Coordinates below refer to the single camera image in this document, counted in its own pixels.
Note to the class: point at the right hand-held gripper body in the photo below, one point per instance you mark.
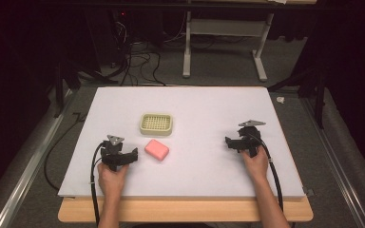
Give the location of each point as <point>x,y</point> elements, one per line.
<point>250,139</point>

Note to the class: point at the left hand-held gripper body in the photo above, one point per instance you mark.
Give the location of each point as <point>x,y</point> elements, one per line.
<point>112,154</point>

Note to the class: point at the person's left hand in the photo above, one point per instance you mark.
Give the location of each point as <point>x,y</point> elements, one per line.
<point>111,180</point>

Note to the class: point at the person's right hand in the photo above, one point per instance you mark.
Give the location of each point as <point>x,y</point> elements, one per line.
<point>256,165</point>

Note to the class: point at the pink soap bar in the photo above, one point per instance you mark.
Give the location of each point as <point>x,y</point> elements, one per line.
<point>157,149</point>

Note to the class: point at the cream soap dish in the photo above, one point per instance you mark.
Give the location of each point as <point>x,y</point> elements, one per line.
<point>156,124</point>

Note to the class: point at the white table mat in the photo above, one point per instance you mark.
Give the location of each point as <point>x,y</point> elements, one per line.
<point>199,110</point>

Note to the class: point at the crumpled white paper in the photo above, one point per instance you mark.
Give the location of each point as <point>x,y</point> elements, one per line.
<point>280,100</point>

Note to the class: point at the wooden table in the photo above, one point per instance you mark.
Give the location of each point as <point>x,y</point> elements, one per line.
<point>187,210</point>

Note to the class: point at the grey tape piece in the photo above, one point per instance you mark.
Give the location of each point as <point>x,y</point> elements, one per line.
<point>308,192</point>

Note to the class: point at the black stand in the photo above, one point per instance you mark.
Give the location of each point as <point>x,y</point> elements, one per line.
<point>318,91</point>
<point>61,85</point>

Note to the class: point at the metal floor rail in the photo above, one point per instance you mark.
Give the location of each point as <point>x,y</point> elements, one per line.
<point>28,171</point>
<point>339,164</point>

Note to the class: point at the white metal desk frame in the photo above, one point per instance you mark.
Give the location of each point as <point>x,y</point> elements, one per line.
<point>225,27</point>

